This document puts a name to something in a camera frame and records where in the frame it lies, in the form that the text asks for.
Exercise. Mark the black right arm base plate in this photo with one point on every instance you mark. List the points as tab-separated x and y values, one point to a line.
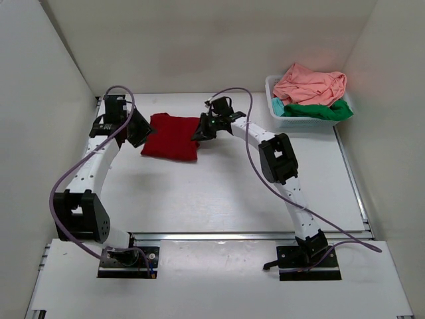
293	265

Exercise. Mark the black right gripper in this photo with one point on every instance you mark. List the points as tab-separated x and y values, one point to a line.
203	133

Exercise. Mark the aluminium rail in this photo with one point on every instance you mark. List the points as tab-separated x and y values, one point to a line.
216	236

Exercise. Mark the teal t-shirt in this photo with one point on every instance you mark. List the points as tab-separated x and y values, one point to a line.
278	107

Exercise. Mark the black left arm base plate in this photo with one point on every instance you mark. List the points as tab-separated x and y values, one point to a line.
139	261

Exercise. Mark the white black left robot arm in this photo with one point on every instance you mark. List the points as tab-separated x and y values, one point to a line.
75	200

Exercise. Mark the green t-shirt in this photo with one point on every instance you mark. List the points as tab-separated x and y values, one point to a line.
338	111

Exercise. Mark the white plastic laundry basket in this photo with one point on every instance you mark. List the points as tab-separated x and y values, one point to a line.
286	122

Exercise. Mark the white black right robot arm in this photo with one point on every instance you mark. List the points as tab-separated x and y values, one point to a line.
279	170

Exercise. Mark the pink t-shirt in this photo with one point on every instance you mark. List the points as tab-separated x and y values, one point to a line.
300	85

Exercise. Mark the red t-shirt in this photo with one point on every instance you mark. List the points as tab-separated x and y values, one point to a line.
172	139

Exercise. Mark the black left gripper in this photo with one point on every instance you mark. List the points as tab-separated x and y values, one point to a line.
144	131

